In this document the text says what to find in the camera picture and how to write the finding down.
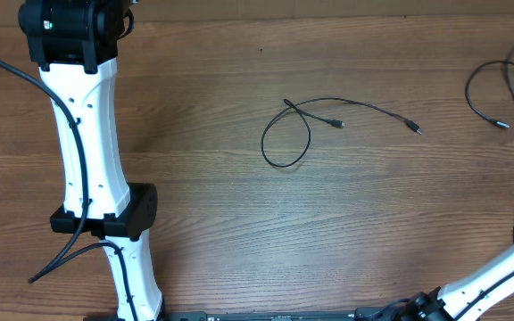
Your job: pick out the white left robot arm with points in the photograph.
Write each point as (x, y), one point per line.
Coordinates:
(75, 45)

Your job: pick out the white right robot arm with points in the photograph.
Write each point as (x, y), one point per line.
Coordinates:
(467, 299)

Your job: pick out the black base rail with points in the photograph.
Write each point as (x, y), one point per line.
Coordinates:
(360, 314)

